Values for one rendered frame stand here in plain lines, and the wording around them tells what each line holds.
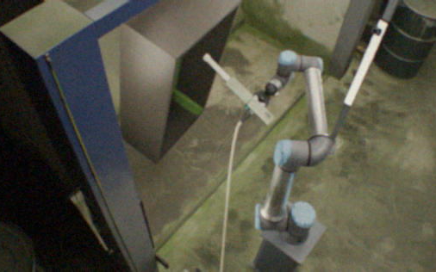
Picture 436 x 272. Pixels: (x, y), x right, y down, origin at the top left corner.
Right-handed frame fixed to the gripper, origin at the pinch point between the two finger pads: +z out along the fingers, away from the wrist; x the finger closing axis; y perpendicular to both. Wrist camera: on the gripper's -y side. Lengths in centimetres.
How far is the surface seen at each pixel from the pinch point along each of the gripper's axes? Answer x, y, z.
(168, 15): 63, -9, 2
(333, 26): 3, 83, -197
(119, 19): 40, -81, 65
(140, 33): 63, -10, 21
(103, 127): 28, -49, 79
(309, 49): 3, 127, -197
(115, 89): 99, 150, -15
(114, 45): 126, 130, -36
